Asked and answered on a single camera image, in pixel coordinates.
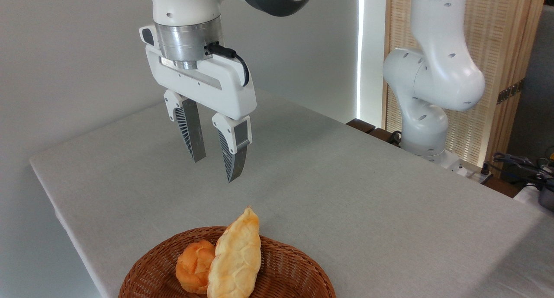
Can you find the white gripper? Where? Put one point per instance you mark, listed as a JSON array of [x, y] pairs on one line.
[[225, 90]]

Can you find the long pale bread loaf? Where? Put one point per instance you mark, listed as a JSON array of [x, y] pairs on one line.
[[236, 254]]

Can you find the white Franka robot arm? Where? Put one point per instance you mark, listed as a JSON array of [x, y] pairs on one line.
[[433, 73]]

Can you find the round orange bread roll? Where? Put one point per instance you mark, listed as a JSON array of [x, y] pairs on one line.
[[194, 265]]

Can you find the dark brown wooden block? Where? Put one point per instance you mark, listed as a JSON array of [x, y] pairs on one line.
[[361, 126]]

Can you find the brown wicker basket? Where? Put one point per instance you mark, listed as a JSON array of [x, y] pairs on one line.
[[290, 274]]

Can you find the white vertical light strip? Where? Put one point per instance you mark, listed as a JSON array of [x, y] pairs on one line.
[[360, 51]]

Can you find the metal screen hinge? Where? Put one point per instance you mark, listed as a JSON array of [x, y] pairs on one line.
[[510, 91]]

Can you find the slatted wooden screen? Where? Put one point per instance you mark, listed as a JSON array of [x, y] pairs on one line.
[[497, 34]]

